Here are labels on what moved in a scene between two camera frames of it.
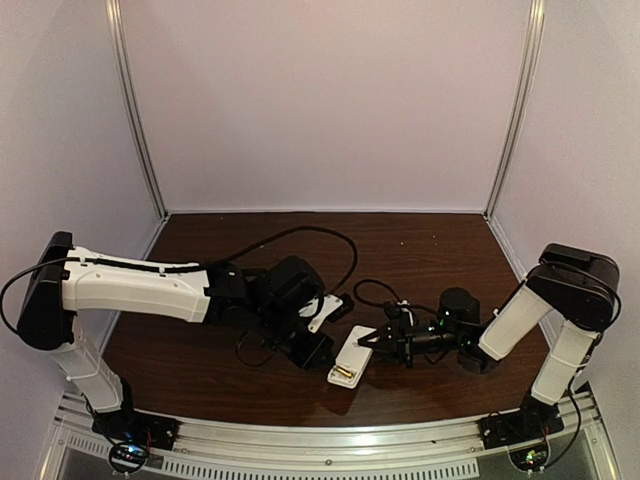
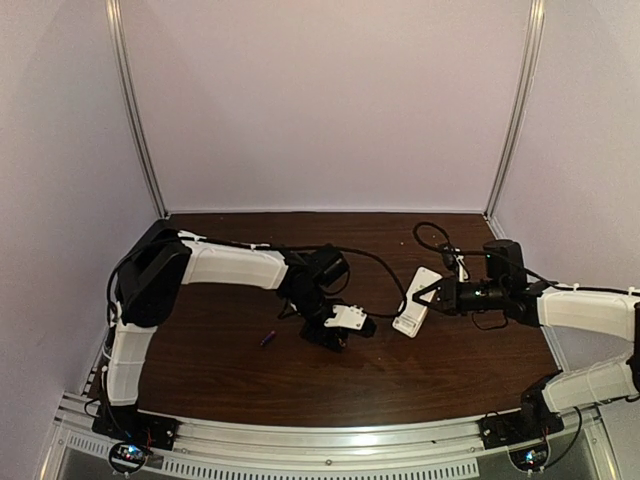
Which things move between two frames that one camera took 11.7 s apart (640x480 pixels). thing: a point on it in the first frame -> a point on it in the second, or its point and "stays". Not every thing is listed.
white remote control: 352,358 -> 412,314
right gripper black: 406,344 -> 447,295
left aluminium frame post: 117,21 stays
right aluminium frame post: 522,110 stays
